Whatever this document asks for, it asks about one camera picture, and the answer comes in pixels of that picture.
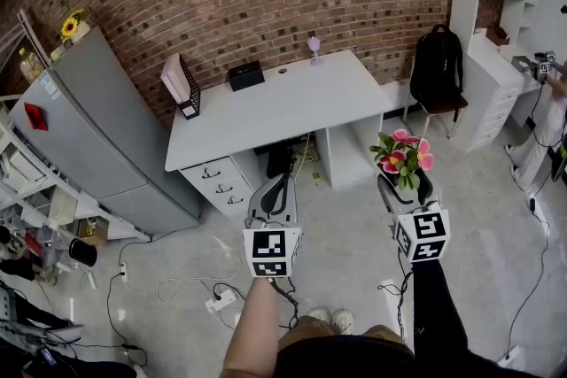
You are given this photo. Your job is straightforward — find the purple goblet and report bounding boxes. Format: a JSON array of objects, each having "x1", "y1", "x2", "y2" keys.
[{"x1": 306, "y1": 35, "x2": 326, "y2": 68}]

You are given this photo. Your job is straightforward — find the grey refrigerator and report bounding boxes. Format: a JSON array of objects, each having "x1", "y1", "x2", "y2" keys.
[{"x1": 7, "y1": 25, "x2": 206, "y2": 236}]

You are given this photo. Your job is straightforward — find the person's right forearm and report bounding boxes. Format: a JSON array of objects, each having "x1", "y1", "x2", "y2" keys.
[{"x1": 411, "y1": 258, "x2": 471, "y2": 368}]

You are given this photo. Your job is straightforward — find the person's left forearm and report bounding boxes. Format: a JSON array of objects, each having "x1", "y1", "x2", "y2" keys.
[{"x1": 220, "y1": 276, "x2": 284, "y2": 378}]

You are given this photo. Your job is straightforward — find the black computer case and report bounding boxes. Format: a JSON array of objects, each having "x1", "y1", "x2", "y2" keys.
[{"x1": 266, "y1": 143, "x2": 297, "y2": 180}]

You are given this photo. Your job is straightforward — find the white floor cable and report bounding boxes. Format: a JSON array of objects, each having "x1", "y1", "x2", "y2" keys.
[{"x1": 156, "y1": 246, "x2": 245, "y2": 304}]

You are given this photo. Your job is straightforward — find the potted sunflower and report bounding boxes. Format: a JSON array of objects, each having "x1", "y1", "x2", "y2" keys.
[{"x1": 59, "y1": 9, "x2": 92, "y2": 45}]

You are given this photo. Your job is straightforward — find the black box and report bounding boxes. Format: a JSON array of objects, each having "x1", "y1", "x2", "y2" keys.
[{"x1": 227, "y1": 59, "x2": 267, "y2": 93}]

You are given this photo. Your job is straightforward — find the person's right white shoe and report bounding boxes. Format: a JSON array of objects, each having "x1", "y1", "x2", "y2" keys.
[{"x1": 331, "y1": 308, "x2": 356, "y2": 336}]

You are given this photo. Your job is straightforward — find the black cylinder bin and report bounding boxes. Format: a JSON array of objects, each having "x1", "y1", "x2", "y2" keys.
[{"x1": 67, "y1": 236, "x2": 99, "y2": 268}]

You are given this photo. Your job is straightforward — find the white storage rack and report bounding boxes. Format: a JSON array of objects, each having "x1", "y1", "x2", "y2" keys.
[{"x1": 0, "y1": 94, "x2": 152, "y2": 243}]

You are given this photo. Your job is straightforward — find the pink books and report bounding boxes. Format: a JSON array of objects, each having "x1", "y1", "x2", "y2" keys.
[{"x1": 159, "y1": 52, "x2": 190, "y2": 104}]

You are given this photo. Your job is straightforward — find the person's black shirt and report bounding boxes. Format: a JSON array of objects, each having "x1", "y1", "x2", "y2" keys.
[{"x1": 273, "y1": 333, "x2": 548, "y2": 378}]

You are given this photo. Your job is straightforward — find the white drawer cabinet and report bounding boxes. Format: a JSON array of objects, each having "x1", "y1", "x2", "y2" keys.
[{"x1": 459, "y1": 32, "x2": 526, "y2": 154}]

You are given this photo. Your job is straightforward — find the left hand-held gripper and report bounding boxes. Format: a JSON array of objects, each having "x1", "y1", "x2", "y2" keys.
[{"x1": 242, "y1": 172, "x2": 305, "y2": 279}]

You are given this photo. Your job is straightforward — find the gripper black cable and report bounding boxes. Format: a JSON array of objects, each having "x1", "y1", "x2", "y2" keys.
[
  {"x1": 377, "y1": 268, "x2": 416, "y2": 342},
  {"x1": 268, "y1": 276, "x2": 301, "y2": 331}
]

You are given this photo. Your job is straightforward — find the pink flowers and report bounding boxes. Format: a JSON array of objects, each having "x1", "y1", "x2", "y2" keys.
[{"x1": 369, "y1": 128, "x2": 437, "y2": 192}]

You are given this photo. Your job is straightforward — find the person's khaki shorts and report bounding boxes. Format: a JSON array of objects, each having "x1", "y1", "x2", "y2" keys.
[{"x1": 276, "y1": 314, "x2": 416, "y2": 356}]

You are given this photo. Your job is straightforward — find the wooden chair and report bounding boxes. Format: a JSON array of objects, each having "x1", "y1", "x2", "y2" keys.
[{"x1": 401, "y1": 55, "x2": 470, "y2": 141}]

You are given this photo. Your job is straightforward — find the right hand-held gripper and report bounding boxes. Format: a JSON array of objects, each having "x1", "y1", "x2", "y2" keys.
[{"x1": 376, "y1": 170, "x2": 452, "y2": 265}]

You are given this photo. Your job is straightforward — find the long black floor cable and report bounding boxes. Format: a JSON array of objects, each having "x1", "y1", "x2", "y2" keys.
[{"x1": 503, "y1": 189, "x2": 553, "y2": 363}]

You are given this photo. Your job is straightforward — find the cardboard box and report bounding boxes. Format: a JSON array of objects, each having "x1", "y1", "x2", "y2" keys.
[{"x1": 76, "y1": 216, "x2": 111, "y2": 246}]

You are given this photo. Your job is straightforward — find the black equipment stand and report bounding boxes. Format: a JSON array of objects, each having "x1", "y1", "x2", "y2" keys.
[{"x1": 0, "y1": 278, "x2": 139, "y2": 378}]

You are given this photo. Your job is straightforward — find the white table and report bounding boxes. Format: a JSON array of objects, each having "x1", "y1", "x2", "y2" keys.
[{"x1": 164, "y1": 49, "x2": 396, "y2": 218}]

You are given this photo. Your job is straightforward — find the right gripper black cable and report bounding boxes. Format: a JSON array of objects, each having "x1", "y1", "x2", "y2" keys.
[{"x1": 377, "y1": 268, "x2": 416, "y2": 342}]

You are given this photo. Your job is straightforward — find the black mesh file holder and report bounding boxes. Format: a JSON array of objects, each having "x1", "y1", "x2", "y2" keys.
[{"x1": 175, "y1": 53, "x2": 202, "y2": 121}]

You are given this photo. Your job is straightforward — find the clear plastic bottle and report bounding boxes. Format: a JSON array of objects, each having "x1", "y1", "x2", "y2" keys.
[{"x1": 18, "y1": 47, "x2": 46, "y2": 85}]

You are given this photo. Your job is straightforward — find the yellow cable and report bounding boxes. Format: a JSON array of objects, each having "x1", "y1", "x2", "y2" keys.
[{"x1": 292, "y1": 135, "x2": 319, "y2": 177}]

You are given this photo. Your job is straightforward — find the red diamond sticker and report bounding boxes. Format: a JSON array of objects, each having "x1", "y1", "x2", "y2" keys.
[{"x1": 23, "y1": 101, "x2": 50, "y2": 133}]

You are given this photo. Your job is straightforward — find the black backpack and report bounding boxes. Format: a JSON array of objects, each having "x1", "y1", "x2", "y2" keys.
[{"x1": 408, "y1": 23, "x2": 465, "y2": 104}]

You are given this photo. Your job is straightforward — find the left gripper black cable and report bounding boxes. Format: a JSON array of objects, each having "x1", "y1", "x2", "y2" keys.
[{"x1": 268, "y1": 276, "x2": 301, "y2": 331}]

